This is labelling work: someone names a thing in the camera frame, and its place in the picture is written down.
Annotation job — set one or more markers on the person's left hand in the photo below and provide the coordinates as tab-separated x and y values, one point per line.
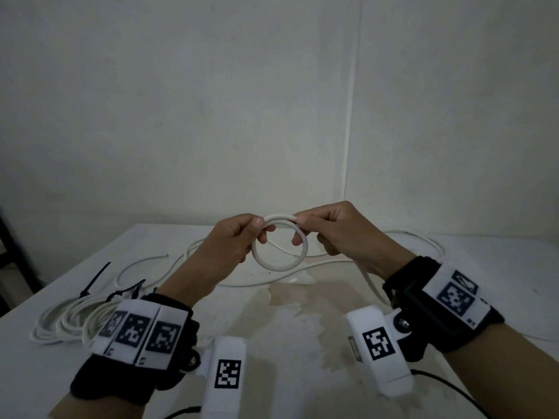
227	248

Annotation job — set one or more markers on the person's right hand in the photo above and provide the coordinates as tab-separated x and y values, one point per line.
353	235

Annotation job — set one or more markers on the person's left forearm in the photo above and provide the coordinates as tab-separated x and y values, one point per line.
183	288

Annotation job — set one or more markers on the person's right forearm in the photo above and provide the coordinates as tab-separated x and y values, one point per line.
515	370

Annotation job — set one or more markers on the black right wristband white markers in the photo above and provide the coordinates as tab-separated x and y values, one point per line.
419	301

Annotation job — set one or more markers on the black metal shelf rack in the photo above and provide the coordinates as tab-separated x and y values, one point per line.
17	257

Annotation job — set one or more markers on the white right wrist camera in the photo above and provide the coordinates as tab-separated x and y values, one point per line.
384	375

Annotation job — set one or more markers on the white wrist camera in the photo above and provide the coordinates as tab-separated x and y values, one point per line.
227	397
384	375

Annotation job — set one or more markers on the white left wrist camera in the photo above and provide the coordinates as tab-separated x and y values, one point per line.
227	397

